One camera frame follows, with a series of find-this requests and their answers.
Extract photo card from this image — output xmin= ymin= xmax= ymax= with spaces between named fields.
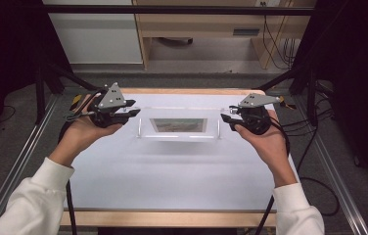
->
xmin=149 ymin=117 xmax=208 ymax=133

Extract black stand strut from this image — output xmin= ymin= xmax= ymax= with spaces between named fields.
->
xmin=256 ymin=58 xmax=320 ymax=127
xmin=34 ymin=48 xmax=99 ymax=125

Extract grey drawer handle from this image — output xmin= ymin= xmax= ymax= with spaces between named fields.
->
xmin=232 ymin=28 xmax=260 ymax=37

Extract person's right hand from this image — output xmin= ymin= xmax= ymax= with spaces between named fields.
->
xmin=234 ymin=109 xmax=292 ymax=165

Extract black curtain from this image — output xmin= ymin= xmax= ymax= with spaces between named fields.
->
xmin=289 ymin=0 xmax=368 ymax=200
xmin=0 ymin=0 xmax=72 ymax=148

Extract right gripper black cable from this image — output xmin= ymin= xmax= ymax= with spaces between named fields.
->
xmin=253 ymin=116 xmax=292 ymax=235

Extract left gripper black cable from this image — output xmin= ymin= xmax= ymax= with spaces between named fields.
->
xmin=58 ymin=120 xmax=78 ymax=235

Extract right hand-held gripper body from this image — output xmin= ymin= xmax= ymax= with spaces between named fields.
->
xmin=235 ymin=93 xmax=282 ymax=136

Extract black hanging cables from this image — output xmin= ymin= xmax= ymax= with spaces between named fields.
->
xmin=262 ymin=14 xmax=300 ymax=71

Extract aluminium rail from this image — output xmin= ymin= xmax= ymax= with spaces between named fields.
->
xmin=0 ymin=94 xmax=59 ymax=235
xmin=294 ymin=96 xmax=368 ymax=235

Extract wooden table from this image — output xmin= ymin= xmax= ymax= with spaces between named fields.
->
xmin=59 ymin=87 xmax=300 ymax=228

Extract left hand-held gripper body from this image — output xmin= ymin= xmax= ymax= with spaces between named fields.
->
xmin=87 ymin=81 xmax=130 ymax=129

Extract green cable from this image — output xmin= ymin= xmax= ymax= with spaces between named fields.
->
xmin=64 ymin=111 xmax=96 ymax=122

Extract black floor cable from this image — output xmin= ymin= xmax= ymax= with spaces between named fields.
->
xmin=281 ymin=97 xmax=342 ymax=217

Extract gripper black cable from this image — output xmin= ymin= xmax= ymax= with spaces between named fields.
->
xmin=253 ymin=116 xmax=292 ymax=235
xmin=58 ymin=120 xmax=78 ymax=235

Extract black crossbar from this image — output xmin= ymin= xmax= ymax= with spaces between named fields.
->
xmin=41 ymin=4 xmax=317 ymax=17

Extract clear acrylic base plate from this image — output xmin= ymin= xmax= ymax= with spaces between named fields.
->
xmin=135 ymin=111 xmax=223 ymax=142

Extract white cabinet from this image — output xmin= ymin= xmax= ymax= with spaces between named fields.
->
xmin=43 ymin=0 xmax=144 ymax=65

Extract wooden desk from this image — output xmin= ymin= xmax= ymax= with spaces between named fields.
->
xmin=132 ymin=0 xmax=317 ymax=71

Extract person's left hand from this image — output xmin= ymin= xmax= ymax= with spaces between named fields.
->
xmin=48 ymin=93 xmax=124 ymax=168

